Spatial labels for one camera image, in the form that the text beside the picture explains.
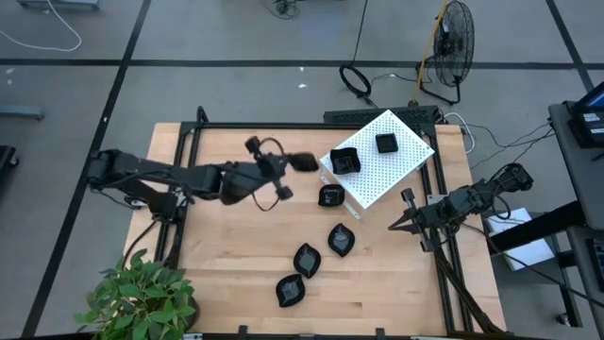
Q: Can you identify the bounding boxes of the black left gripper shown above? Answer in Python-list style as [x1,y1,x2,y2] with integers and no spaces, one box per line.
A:
[244,135,298,202]

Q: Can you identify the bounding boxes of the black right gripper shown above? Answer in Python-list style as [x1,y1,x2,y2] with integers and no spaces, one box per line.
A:
[388,187,457,254]

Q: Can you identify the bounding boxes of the black wavy square mini plate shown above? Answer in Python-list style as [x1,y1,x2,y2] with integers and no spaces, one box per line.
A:
[286,151,321,174]
[317,183,346,209]
[328,146,362,176]

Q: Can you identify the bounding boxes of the black leaf-shaped mini plate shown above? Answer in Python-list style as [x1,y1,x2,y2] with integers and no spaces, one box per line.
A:
[275,273,307,309]
[327,222,357,259]
[293,242,323,280]

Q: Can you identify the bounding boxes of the black square footed mini plate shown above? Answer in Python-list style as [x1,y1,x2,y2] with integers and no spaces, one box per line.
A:
[375,132,400,155]

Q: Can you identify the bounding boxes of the white perforated metal shelf rack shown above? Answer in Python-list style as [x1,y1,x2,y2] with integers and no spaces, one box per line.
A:
[318,109,436,221]

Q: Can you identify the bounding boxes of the black perforated panel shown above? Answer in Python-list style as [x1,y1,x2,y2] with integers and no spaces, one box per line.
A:
[323,105,443,128]

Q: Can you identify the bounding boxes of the white flat box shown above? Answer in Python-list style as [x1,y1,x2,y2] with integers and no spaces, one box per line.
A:
[484,206,557,273]

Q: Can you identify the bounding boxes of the black desk beam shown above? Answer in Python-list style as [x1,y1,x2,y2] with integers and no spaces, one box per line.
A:
[488,200,586,254]

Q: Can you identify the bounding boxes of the black floor fan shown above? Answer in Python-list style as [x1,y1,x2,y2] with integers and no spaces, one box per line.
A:
[414,0,477,106]

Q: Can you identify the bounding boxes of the grey desk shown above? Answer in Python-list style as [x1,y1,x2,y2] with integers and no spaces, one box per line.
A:
[546,79,604,232]

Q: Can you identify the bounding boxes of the green potted plant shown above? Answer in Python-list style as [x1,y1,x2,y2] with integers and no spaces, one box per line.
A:
[73,248,202,340]

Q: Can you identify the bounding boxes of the black desktop device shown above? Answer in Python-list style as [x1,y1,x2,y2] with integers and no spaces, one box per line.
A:
[565,110,604,150]

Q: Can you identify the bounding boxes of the black laptop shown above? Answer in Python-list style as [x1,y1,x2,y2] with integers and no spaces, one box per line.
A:
[569,80,604,115]

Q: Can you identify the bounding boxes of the grey metal bar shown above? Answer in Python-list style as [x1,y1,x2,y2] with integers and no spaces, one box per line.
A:
[0,104,46,122]

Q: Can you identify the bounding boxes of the grey metal base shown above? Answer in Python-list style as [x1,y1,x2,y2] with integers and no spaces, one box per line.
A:
[16,0,102,11]

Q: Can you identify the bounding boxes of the black chair base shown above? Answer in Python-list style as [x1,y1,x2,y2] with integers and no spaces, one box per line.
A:
[0,144,20,172]

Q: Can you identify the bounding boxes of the black aluminium table frame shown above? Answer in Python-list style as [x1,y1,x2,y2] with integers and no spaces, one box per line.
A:
[155,106,509,340]

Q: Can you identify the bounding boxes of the black floor cable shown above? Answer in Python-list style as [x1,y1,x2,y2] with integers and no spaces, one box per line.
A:
[469,120,558,171]

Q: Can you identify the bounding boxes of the black hanging cable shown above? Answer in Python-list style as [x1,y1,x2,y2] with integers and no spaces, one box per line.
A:
[338,0,378,108]

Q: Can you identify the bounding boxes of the black cable bundle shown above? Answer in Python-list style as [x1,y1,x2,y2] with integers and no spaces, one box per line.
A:
[261,0,303,21]

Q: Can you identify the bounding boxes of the yellow hanging cable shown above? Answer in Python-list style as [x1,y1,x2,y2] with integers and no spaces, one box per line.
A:
[408,0,449,108]

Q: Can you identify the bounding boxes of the white floor cable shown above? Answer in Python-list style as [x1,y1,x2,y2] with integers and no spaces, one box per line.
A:
[0,0,84,53]

